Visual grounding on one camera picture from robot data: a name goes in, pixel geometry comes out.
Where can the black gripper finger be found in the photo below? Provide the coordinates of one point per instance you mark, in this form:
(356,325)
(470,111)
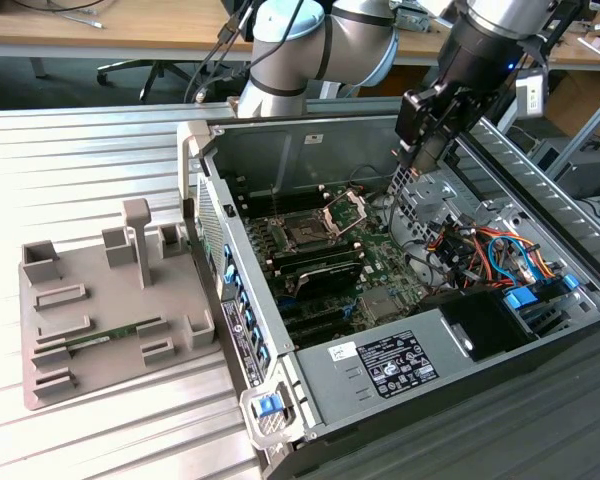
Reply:
(462,115)
(414,117)

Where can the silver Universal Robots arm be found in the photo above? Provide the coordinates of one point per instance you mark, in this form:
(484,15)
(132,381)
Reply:
(280,65)

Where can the CPU socket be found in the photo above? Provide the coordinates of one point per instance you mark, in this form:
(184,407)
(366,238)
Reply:
(305,232)

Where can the grey metal drive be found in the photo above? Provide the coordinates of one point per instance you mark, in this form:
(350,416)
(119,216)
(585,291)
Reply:
(412,22)

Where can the silver metal drive cage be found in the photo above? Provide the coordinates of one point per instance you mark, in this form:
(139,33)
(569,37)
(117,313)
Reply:
(420,200)

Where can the brown cardboard box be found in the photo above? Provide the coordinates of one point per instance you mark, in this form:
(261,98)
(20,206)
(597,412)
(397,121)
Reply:
(580,95)

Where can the aluminium profile beam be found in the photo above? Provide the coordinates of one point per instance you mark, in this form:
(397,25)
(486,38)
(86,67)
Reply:
(590,122)

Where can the open grey PC case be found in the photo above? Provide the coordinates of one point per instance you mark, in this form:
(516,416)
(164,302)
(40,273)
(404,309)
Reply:
(280,150)

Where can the grey desktop computer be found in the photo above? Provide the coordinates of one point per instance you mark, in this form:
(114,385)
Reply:
(590,172)

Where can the green motherboard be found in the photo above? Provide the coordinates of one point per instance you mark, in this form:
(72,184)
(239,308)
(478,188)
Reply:
(380,265)

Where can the black RAM stick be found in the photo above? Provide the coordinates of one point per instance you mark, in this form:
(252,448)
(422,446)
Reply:
(320,264)
(315,251)

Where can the black graphics card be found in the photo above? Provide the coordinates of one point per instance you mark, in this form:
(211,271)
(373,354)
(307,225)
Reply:
(330,280)

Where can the grey chipset heatsink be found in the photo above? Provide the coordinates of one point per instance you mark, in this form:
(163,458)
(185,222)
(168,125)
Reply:
(382,305)

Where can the blue plastic clip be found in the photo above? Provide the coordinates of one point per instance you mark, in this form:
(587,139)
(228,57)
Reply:
(570,281)

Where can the grey power supply unit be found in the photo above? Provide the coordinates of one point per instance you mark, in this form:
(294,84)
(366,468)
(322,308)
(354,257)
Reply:
(325,380)

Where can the black office chair base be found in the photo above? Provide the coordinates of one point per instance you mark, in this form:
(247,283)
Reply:
(125,66)

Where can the long wooden desk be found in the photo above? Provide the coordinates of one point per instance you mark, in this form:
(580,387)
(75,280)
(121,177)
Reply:
(105,30)

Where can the grey plastic parts rack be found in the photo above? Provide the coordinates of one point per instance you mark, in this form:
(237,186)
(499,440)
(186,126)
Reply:
(110,295)

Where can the green RAM stick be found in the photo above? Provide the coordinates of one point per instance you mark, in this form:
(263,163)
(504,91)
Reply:
(115,334)

